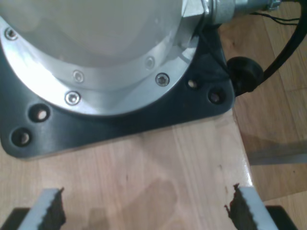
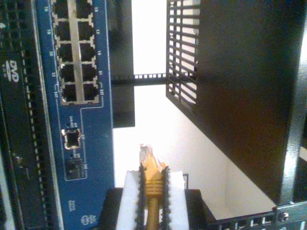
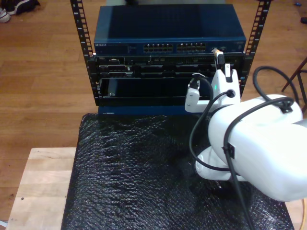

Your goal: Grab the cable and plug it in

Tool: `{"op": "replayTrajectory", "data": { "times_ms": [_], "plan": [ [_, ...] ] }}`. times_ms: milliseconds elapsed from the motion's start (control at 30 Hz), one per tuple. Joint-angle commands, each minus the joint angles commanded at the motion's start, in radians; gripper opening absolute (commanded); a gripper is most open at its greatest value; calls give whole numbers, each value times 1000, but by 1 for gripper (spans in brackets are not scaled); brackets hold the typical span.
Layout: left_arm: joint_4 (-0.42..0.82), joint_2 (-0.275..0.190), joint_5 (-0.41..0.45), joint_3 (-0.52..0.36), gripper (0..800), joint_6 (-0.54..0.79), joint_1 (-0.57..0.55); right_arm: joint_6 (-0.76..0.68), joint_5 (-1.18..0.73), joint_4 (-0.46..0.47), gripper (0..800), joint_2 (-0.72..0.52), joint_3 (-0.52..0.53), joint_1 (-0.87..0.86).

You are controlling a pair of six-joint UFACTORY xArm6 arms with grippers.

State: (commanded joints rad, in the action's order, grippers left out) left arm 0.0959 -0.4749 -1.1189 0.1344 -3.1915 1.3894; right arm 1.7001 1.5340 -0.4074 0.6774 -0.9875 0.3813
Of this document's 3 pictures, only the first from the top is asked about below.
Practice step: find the grey metal bar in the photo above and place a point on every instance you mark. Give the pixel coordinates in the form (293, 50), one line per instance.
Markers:
(278, 158)

